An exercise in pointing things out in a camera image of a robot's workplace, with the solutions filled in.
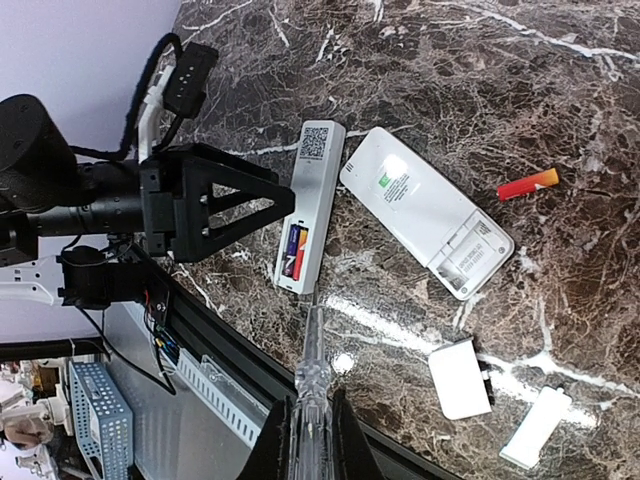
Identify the blue perforated crate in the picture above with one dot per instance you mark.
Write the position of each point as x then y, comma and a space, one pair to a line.
103, 421

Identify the white slotted cable duct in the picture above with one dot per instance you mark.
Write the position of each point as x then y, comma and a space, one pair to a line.
225, 397

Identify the narrow white battery cover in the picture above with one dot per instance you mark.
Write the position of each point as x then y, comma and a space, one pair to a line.
525, 446

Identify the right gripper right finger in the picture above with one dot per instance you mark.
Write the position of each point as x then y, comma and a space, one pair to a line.
353, 457

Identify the black front table rail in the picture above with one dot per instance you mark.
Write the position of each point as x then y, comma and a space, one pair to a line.
202, 332

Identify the red yellow battery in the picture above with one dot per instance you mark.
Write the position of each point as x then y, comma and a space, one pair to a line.
528, 185

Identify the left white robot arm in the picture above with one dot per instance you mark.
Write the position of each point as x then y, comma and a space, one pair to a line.
46, 192

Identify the white remote green buttons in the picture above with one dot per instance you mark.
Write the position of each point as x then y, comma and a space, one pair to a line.
440, 226

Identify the red orange battery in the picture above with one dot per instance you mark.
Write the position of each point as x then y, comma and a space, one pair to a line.
302, 237

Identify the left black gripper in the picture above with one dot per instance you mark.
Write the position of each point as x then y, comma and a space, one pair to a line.
212, 182

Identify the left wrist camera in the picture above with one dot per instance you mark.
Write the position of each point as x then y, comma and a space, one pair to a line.
169, 92

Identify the clear pen screwdriver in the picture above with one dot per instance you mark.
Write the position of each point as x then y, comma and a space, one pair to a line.
311, 451

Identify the blue purple battery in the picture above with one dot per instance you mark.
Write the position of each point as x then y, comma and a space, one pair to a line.
290, 250

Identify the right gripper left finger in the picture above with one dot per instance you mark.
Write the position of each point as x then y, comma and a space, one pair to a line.
269, 458

